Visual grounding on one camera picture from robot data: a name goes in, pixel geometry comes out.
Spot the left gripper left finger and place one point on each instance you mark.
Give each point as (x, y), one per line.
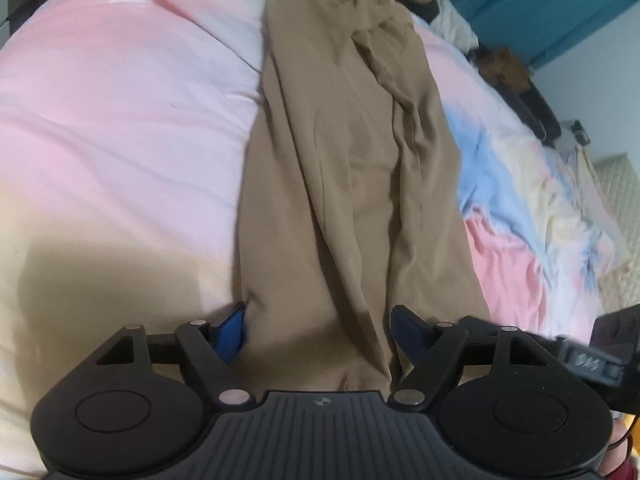
(208, 352)

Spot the white garment in pile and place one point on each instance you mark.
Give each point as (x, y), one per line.
(452, 27)

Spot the pastel tie-dye bed sheet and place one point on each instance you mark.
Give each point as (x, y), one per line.
(124, 126)

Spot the tan beige garment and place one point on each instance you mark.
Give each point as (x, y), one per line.
(349, 199)

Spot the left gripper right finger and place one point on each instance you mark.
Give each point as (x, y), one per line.
(433, 350)

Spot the brown paper bag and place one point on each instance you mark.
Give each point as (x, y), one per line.
(502, 66)

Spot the black sofa chair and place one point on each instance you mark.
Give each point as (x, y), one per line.
(533, 109)

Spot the wall power outlet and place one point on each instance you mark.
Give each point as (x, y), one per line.
(573, 135)

